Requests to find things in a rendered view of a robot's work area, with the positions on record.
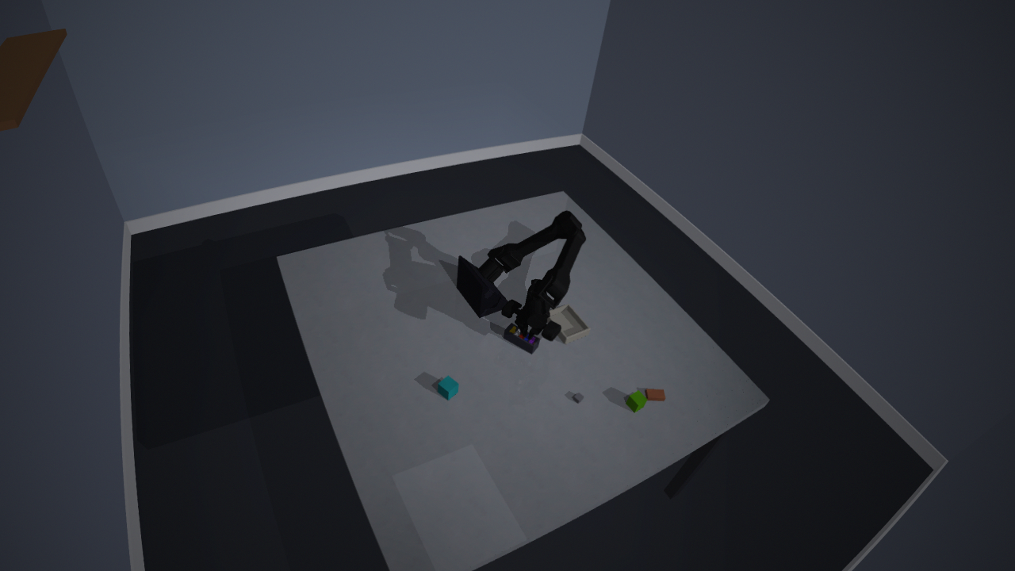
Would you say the teal block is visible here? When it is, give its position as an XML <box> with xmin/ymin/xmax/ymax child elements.
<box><xmin>438</xmin><ymin>376</ymin><xmax>459</xmax><ymax>400</ymax></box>

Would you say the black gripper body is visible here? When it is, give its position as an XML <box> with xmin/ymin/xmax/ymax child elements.
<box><xmin>501</xmin><ymin>299</ymin><xmax>561</xmax><ymax>342</ymax></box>

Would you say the green cube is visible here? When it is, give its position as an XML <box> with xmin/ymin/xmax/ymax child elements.
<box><xmin>626</xmin><ymin>390</ymin><xmax>648</xmax><ymax>413</ymax></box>

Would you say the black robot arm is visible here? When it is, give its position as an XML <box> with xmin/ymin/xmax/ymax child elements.
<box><xmin>476</xmin><ymin>210</ymin><xmax>586</xmax><ymax>328</ymax></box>

